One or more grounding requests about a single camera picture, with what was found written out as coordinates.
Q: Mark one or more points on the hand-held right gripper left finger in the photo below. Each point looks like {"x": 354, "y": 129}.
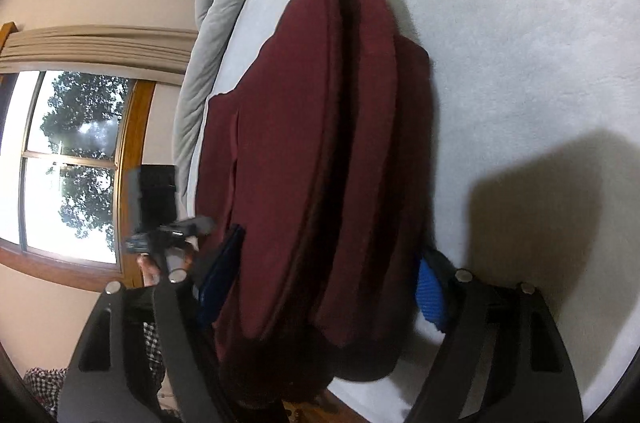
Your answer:
{"x": 220, "y": 280}

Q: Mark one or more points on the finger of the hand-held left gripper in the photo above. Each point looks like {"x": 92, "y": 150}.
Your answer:
{"x": 192, "y": 225}

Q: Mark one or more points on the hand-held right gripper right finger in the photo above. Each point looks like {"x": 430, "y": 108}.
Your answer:
{"x": 431, "y": 298}

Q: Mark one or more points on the maroon pants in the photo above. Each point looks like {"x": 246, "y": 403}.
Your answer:
{"x": 325, "y": 153}

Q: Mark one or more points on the person's left hand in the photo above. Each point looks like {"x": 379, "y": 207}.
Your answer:
{"x": 150, "y": 269}

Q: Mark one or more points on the wooden framed window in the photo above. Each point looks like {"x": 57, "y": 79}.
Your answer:
{"x": 75, "y": 163}

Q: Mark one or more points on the beige curtain valance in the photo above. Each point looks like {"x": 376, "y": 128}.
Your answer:
{"x": 100, "y": 48}

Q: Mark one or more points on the grey comforter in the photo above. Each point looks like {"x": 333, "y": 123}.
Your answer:
{"x": 220, "y": 3}

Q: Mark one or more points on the white bed sheet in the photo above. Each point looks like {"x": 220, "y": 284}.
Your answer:
{"x": 525, "y": 53}

